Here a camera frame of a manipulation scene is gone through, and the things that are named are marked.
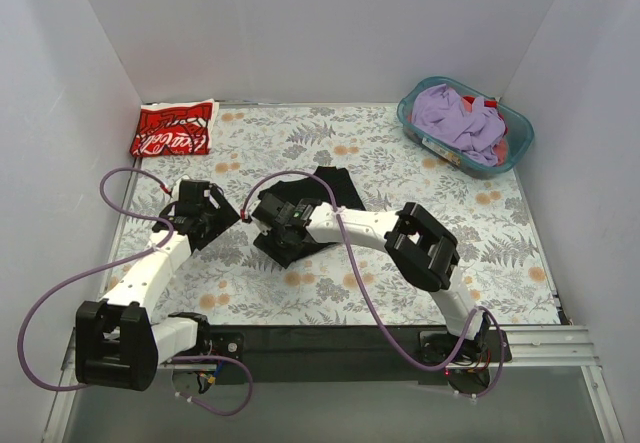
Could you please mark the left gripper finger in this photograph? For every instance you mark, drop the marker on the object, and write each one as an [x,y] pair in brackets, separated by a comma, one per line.
[211,221]
[214,196]

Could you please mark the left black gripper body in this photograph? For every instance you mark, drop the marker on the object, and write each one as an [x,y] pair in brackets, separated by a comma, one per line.
[211,218]

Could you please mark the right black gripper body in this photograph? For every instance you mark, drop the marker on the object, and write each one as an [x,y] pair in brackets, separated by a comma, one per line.
[261,208]

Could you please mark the black t-shirt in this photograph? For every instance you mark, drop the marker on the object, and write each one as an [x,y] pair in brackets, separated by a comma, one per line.
[326,184]

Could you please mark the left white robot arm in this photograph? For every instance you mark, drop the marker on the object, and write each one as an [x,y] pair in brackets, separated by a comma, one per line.
[116,343]

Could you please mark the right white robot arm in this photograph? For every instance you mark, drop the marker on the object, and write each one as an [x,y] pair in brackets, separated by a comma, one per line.
[424,252]

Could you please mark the folded red Coca-Cola shirt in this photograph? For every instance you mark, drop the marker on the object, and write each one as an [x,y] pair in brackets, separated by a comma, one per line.
[174,129]

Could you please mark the lilac t-shirt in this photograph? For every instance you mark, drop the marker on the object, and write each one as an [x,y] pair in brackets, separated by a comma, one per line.
[439,113]

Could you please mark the floral table mat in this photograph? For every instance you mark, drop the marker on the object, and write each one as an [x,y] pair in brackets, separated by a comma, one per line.
[232,282]

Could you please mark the red garment in basket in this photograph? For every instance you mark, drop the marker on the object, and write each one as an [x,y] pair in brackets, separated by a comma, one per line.
[494,154]

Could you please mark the teal plastic basket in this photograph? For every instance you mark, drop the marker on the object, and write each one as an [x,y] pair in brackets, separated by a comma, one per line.
[519,137]

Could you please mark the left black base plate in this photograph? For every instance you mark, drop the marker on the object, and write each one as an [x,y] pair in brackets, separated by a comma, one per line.
[227,344]

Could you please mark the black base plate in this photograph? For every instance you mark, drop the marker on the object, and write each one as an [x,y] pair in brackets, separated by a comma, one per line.
[437,346]
[227,344]

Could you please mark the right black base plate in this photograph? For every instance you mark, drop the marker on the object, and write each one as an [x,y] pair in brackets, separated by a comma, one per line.
[437,346]

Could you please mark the aluminium mounting rail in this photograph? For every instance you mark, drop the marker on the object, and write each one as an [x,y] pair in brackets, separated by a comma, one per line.
[363,349]

